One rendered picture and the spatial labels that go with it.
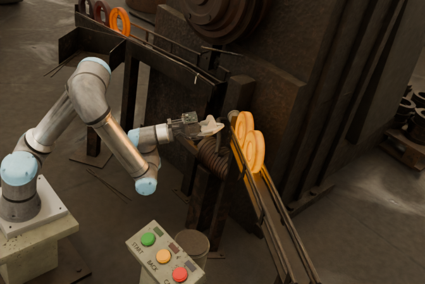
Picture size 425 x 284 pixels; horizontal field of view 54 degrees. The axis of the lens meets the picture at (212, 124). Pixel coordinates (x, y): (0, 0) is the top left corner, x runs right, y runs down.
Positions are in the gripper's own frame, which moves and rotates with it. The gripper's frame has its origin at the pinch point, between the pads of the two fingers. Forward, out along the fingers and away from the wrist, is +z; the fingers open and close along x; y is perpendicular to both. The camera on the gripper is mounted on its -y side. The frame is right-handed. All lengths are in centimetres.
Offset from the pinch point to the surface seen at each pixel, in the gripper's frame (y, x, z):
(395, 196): -110, 44, 107
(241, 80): 4.7, 24.4, 13.2
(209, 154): -20.3, 10.0, -6.2
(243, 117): 2.7, 0.0, 9.2
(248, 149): -3.4, -12.2, 7.9
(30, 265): -36, -18, -83
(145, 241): -1, -47, -30
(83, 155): -49, 66, -76
